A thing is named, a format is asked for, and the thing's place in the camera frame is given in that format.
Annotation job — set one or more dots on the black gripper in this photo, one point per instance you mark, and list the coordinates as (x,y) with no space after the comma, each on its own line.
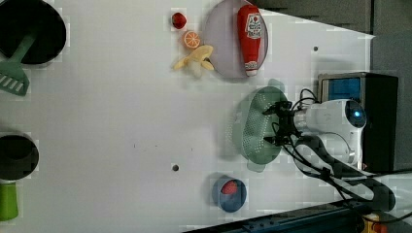
(286,124)

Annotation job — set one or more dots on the green plastic strainer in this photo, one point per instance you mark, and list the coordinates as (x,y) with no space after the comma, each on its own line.
(255,125)

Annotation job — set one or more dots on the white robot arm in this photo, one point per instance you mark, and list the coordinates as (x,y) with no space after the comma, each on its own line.
(324,140)

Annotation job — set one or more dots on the red strawberry toy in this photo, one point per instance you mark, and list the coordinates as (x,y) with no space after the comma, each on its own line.
(229,188)

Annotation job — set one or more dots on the blue bowl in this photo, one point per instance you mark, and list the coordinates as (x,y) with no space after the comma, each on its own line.
(229,203)

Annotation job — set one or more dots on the black toaster oven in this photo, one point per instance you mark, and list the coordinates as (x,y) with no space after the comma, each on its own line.
(378,95)

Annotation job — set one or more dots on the peeled banana toy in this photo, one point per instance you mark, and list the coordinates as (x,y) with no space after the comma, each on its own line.
(196,61)

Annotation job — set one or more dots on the lilac round plate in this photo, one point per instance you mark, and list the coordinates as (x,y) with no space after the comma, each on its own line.
(220,32)

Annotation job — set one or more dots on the red ketchup bottle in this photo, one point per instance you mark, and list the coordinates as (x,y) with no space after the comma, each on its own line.
(249,25)

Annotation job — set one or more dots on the orange slice toy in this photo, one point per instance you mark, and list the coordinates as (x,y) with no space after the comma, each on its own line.
(191,40)

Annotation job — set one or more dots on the yellow red emergency button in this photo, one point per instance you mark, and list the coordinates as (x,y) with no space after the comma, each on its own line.
(372,225)

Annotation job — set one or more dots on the red toy tomato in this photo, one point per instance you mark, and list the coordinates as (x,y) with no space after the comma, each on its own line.
(179,21)

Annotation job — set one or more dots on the black pot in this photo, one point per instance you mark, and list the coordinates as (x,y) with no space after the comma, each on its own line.
(19,157)

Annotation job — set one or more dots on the green plastic spatula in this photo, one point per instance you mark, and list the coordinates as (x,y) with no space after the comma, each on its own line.
(12,77)

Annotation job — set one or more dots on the black frying pan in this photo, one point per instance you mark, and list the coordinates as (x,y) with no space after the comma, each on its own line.
(19,18)

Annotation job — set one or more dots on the green cup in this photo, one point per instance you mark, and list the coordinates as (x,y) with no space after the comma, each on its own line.
(8,201)

